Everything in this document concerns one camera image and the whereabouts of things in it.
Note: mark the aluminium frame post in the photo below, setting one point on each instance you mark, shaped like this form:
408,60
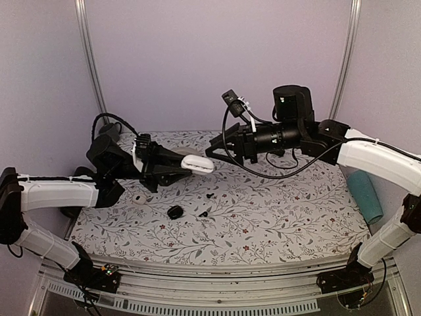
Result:
350,40
81,15

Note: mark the grey mug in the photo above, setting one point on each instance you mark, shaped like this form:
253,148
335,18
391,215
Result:
112,129

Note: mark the black open earbud case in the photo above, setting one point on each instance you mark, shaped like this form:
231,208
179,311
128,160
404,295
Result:
175,212

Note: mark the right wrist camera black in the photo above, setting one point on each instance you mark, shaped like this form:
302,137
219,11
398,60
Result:
239,108

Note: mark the aluminium front rail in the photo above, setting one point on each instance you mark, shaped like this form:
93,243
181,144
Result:
266,289

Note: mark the white earbud case small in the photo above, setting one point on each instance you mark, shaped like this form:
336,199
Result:
139,199

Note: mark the black closed earbud case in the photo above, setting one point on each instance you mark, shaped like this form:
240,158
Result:
279,153

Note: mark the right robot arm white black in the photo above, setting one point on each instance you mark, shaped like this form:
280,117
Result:
335,143

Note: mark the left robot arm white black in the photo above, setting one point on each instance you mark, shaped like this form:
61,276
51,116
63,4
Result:
23,193

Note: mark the grey swirl ceramic plate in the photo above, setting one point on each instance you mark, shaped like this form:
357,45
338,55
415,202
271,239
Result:
183,151

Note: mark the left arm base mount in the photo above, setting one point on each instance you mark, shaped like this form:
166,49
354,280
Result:
105,279

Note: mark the teal cup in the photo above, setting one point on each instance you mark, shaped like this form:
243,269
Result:
365,196

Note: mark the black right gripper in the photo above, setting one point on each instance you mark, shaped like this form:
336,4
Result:
245,143

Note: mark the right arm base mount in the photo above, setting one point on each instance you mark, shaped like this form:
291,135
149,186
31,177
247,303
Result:
345,283

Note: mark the white oval earbud case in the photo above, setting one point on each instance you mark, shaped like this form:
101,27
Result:
197,164

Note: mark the right aluminium frame post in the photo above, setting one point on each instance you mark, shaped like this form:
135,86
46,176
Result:
350,40

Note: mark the left aluminium frame post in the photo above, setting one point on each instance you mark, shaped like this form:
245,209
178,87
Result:
81,15

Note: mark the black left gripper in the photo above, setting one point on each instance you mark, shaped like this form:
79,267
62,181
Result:
154,170

